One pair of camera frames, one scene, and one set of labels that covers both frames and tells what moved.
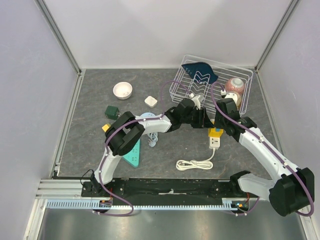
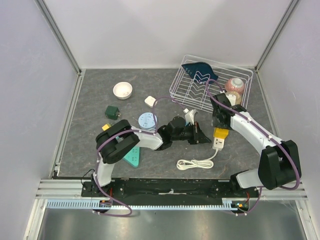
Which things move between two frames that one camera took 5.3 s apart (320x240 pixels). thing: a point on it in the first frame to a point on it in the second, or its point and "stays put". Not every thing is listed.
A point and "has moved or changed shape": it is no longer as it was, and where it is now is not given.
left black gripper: (203, 122) to (198, 137)
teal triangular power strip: (133, 157) stays put
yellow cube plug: (106, 127) stays put
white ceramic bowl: (122, 90) stays put
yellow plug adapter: (212, 132) has moved or changed shape
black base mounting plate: (167, 189) stays put
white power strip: (214, 139) has moved or changed shape
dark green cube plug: (112, 112) stays put
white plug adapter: (150, 101) stays put
